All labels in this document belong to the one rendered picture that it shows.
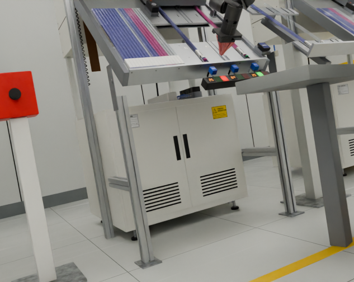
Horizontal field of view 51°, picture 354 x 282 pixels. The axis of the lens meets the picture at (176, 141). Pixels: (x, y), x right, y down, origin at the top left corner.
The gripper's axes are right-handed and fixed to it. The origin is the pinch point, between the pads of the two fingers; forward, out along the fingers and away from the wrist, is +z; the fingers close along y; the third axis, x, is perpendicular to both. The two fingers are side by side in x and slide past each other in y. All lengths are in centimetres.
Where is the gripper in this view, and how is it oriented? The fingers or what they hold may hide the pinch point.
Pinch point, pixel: (221, 52)
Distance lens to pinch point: 152.2
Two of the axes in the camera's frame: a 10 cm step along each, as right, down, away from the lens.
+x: 4.4, 6.6, -6.1
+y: -8.8, 1.8, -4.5
